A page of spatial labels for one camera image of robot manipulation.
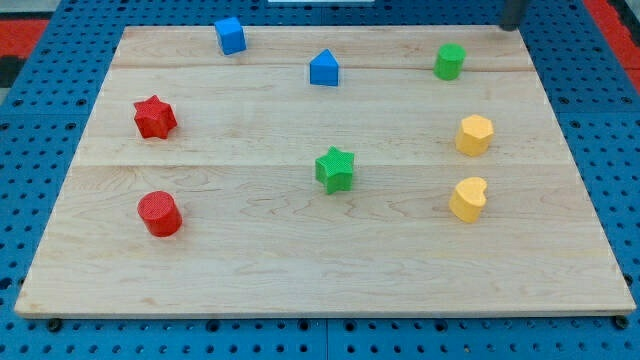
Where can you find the light wooden board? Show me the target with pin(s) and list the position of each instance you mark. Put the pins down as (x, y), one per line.
(260, 237)

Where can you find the green star block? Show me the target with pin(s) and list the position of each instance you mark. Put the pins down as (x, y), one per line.
(335, 170)

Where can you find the blue triangular prism block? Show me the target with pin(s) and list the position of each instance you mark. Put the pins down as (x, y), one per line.
(324, 69)

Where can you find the yellow heart block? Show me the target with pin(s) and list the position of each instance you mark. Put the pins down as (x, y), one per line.
(468, 199)

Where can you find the yellow hexagon block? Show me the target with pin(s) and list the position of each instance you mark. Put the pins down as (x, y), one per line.
(474, 135)

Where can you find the red cylinder block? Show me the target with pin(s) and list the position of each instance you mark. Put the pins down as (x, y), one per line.
(159, 213)

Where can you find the green cylinder block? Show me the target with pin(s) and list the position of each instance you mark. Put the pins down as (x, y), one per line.
(449, 61)

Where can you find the blue cube block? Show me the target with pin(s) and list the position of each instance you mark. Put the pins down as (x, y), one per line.
(230, 35)

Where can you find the red star block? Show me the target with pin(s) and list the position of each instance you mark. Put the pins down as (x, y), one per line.
(154, 118)

